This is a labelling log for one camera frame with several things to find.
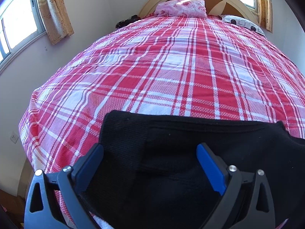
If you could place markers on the black pants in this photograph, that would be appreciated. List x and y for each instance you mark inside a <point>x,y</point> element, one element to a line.
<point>166,148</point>

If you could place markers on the black cloth item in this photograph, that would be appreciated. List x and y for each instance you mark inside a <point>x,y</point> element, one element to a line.
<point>126,22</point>

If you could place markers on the red plaid bed sheet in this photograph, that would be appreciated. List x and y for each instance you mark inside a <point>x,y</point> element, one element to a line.
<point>166,76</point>

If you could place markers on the white patterned pillow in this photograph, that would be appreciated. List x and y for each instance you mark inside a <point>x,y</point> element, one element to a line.
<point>240,22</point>

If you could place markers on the side wall window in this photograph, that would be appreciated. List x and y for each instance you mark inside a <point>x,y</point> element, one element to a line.
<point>19,23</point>

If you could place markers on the pink floral pillow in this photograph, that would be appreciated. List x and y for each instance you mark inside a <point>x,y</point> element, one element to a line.
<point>181,8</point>

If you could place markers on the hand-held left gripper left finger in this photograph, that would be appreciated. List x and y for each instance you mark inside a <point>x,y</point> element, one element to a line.
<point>88,165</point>

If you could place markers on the white wall socket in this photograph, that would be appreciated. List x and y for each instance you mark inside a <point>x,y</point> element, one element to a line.
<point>14,137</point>

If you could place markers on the beige curtain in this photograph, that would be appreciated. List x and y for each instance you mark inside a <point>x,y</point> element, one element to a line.
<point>54,16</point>
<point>265,9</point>

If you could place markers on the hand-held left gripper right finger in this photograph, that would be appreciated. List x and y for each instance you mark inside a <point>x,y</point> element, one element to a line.
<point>212,169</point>

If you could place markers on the cream wooden headboard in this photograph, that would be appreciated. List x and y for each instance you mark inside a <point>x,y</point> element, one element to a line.
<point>152,4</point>

